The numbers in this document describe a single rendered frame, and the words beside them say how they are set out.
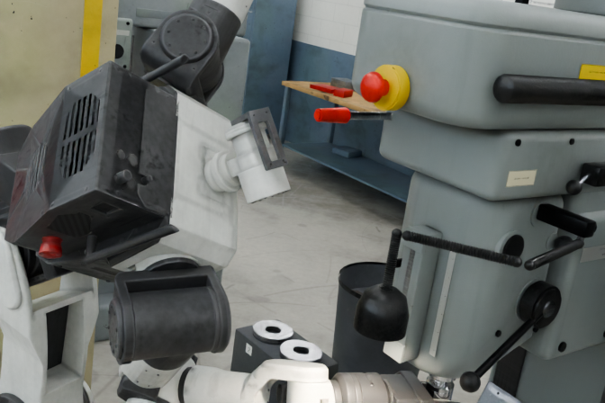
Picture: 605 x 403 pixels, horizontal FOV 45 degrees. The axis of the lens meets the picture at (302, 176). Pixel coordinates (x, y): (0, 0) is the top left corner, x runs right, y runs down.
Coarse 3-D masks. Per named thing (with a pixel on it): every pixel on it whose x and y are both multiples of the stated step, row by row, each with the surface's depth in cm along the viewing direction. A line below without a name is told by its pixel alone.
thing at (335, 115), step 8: (320, 112) 102; (328, 112) 103; (336, 112) 103; (344, 112) 104; (352, 112) 106; (360, 112) 107; (368, 112) 108; (376, 112) 109; (384, 112) 110; (392, 112) 110; (320, 120) 103; (328, 120) 103; (336, 120) 104; (344, 120) 105
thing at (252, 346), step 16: (272, 320) 165; (240, 336) 160; (256, 336) 158; (272, 336) 157; (288, 336) 158; (240, 352) 160; (256, 352) 156; (272, 352) 153; (288, 352) 152; (304, 352) 155; (320, 352) 154; (240, 368) 161; (256, 368) 156; (336, 368) 153; (272, 400) 152
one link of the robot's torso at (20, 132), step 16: (0, 128) 127; (16, 128) 128; (0, 144) 126; (16, 144) 127; (0, 160) 122; (16, 160) 124; (0, 176) 123; (0, 192) 124; (0, 208) 125; (48, 272) 120; (64, 272) 121
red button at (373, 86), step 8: (376, 72) 93; (368, 80) 93; (376, 80) 92; (384, 80) 94; (360, 88) 95; (368, 88) 93; (376, 88) 92; (384, 88) 94; (368, 96) 93; (376, 96) 93
